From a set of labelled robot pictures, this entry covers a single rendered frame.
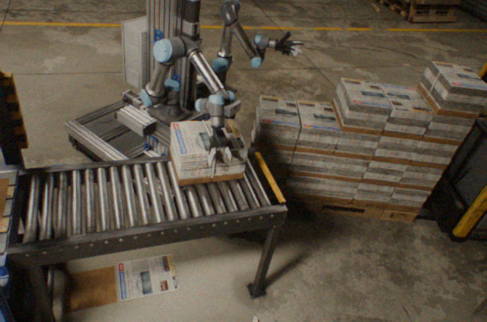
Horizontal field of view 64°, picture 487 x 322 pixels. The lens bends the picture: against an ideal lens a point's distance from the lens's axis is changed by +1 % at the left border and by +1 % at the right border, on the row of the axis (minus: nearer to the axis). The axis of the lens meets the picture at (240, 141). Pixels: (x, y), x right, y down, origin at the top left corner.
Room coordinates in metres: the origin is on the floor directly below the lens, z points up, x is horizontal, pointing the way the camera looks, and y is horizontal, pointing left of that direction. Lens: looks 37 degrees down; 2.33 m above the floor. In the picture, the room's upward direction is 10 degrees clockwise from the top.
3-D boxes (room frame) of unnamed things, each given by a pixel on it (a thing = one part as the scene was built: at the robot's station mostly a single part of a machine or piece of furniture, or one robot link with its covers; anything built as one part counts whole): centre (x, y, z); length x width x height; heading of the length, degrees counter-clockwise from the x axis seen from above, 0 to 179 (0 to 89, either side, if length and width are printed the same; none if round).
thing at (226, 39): (2.76, 0.23, 1.19); 0.15 x 0.12 x 0.55; 174
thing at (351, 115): (2.52, -0.81, 0.95); 0.38 x 0.29 x 0.23; 6
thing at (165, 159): (1.70, 0.51, 0.74); 1.34 x 0.05 x 0.12; 114
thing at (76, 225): (1.31, 0.76, 0.77); 0.47 x 0.05 x 0.05; 24
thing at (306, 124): (2.51, -0.68, 0.42); 1.17 x 0.39 x 0.83; 96
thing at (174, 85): (2.19, 0.51, 0.98); 0.13 x 0.12 x 0.14; 138
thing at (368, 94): (2.52, -0.81, 1.06); 0.37 x 0.29 x 0.01; 6
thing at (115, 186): (1.39, 0.58, 0.77); 0.47 x 0.05 x 0.05; 24
